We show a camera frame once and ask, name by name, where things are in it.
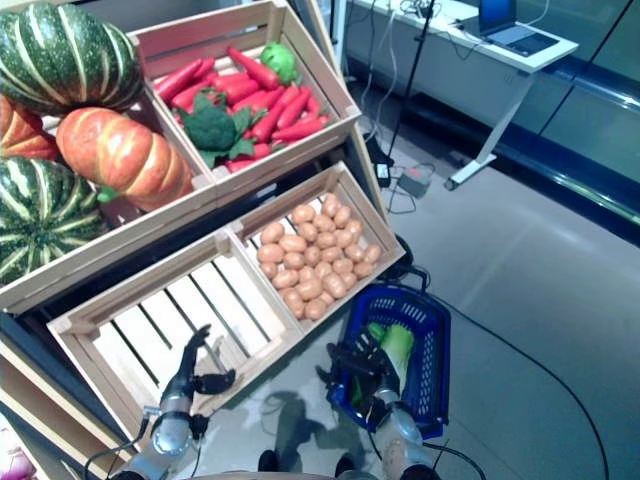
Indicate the black tripod stand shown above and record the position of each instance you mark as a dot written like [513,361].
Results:
[423,38]

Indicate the wooden display shelf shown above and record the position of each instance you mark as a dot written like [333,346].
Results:
[30,387]

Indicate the purple onion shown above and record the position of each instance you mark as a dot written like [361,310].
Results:
[15,465]

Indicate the wooden carrot crate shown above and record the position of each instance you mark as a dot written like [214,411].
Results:
[290,160]

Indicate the blue plastic shopping basket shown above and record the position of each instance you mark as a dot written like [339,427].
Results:
[430,350]

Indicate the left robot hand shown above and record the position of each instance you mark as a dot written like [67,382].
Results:
[210,382]

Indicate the brown potato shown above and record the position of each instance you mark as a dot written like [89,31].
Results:
[331,205]
[315,309]
[303,214]
[270,253]
[372,254]
[272,233]

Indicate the wide wooden slat crate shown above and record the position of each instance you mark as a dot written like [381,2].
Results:
[231,310]

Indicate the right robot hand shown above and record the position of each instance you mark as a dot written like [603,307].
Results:
[367,365]

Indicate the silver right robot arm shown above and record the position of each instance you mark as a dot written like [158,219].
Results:
[400,440]

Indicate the large wooden pumpkin crate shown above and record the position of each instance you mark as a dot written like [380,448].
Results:
[125,235]

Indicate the elongated orange pumpkin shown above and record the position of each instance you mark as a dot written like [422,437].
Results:
[125,152]

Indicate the dark green bell pepper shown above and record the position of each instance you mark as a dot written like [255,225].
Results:
[376,331]

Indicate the open grey laptop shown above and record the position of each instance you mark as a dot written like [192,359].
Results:
[520,37]

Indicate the black left robot foot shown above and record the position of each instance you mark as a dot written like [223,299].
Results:
[267,460]

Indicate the green striped pumpkin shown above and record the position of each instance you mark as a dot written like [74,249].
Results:
[65,55]
[40,215]

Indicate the black right robot foot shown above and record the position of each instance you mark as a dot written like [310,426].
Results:
[345,464]

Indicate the grey metal store shelving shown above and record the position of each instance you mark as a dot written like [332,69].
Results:
[600,125]

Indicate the light green bell pepper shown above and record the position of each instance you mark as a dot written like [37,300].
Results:
[278,62]

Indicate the long napa cabbage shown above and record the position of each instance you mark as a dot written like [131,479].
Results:
[400,345]

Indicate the red-orange plastic carrot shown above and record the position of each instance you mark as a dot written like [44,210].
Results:
[252,69]
[272,115]
[177,79]
[300,128]
[294,107]

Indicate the black robot foot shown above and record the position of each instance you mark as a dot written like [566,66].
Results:
[267,460]
[345,464]

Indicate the grey power box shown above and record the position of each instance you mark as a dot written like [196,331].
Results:
[415,182]

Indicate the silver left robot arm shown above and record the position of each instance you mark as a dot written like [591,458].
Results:
[172,435]

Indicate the white desk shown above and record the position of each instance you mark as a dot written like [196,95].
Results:
[450,60]

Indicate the round orange pumpkin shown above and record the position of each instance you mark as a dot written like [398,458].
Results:
[22,135]

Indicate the black power adapter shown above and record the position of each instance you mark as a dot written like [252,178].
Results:
[384,171]

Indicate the dark green broccoli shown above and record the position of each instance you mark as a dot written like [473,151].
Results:
[210,127]

